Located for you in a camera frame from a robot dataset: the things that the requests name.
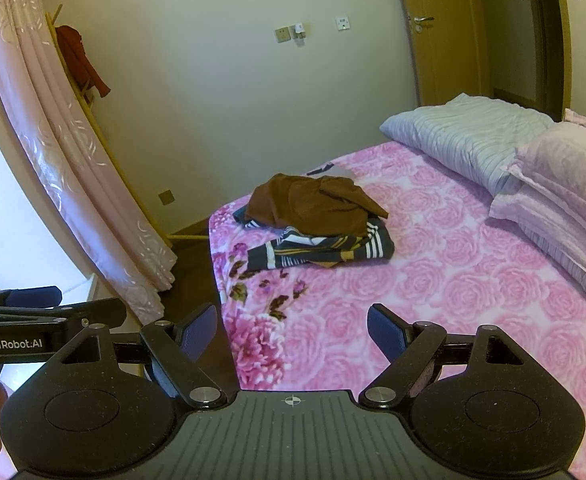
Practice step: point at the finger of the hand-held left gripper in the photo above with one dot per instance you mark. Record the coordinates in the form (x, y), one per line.
(28, 296)
(73, 312)

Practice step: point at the navy striped garment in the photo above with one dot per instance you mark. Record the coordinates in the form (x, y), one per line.
(323, 251)

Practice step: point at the brown long-sleeved shirt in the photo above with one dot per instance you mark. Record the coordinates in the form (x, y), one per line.
(313, 200)

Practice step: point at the grey folded cloth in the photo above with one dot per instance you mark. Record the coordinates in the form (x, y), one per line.
(340, 172)

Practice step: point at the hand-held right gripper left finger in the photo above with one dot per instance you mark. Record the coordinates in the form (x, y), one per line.
(200, 331)

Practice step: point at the pink floral blanket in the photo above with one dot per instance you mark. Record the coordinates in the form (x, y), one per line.
(473, 270)

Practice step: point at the white wall device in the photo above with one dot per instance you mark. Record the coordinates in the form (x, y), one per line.
(299, 30)

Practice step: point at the red jacket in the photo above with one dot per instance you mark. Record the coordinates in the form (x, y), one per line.
(75, 55)

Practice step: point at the white wall outlet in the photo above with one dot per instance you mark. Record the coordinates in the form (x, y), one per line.
(343, 23)

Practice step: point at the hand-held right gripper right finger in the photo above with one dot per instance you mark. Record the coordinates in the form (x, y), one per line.
(387, 332)

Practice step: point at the pink patterned curtain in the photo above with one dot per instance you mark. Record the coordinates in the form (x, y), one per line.
(48, 125)

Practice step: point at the pale pink folded quilt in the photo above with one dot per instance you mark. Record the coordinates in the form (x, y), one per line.
(563, 185)

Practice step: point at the beige low wall socket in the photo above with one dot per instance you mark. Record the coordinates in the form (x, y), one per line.
(166, 197)

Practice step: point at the wooden door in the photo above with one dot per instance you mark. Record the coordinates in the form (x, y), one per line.
(448, 35)

